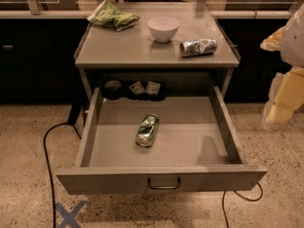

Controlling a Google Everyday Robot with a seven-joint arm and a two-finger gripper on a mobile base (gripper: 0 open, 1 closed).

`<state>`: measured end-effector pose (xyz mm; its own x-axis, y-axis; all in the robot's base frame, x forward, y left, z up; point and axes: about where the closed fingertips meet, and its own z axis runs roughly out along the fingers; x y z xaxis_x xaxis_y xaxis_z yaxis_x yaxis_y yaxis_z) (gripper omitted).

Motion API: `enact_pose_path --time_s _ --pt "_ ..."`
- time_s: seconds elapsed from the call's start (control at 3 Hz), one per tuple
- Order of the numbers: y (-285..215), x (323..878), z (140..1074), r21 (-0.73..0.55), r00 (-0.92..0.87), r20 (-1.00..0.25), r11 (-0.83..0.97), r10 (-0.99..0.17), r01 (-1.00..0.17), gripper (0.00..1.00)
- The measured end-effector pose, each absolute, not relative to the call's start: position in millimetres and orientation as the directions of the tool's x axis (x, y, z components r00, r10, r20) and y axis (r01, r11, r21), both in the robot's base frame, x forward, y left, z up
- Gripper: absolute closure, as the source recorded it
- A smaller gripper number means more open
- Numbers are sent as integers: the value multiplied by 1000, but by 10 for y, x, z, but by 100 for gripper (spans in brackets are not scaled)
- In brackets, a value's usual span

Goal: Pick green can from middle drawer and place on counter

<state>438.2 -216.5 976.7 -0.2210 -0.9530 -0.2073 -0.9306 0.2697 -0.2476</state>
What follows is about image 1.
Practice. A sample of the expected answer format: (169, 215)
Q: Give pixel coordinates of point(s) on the green soda can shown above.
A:
(147, 130)

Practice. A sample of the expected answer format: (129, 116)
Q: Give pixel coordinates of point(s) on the right white tag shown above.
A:
(152, 88)

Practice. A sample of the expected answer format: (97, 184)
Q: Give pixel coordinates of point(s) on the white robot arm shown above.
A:
(289, 40)

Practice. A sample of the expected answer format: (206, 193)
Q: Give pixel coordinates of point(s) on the white bowl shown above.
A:
(163, 29)

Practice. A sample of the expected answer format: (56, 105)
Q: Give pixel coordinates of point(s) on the black drawer handle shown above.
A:
(164, 184)

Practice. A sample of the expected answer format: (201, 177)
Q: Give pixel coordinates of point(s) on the blue tape cross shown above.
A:
(69, 217)

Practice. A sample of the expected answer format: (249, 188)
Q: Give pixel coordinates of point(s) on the grey open drawer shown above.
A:
(196, 142)

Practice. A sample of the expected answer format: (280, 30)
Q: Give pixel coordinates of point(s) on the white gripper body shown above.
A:
(293, 43)

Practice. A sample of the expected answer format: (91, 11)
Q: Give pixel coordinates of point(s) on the green chip bag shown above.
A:
(108, 16)

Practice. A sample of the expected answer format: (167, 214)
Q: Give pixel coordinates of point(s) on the white tag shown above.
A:
(152, 88)
(137, 88)

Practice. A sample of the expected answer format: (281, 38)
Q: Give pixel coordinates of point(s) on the silver crushed can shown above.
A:
(198, 47)

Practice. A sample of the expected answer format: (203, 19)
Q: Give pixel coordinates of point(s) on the round dark object in cabinet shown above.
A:
(112, 90)

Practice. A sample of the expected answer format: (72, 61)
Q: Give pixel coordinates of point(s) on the left white tag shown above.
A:
(137, 88)

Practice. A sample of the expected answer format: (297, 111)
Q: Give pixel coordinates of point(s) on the grey cabinet counter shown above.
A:
(154, 42)

